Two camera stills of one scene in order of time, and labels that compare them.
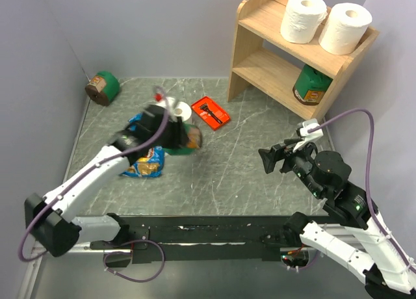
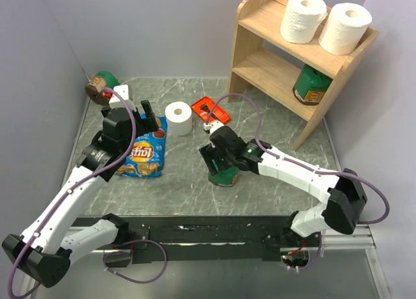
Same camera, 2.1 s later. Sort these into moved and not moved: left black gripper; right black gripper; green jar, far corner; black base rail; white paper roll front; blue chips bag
Moved: left black gripper; right black gripper
Not moved: white paper roll front; black base rail; blue chips bag; green jar, far corner
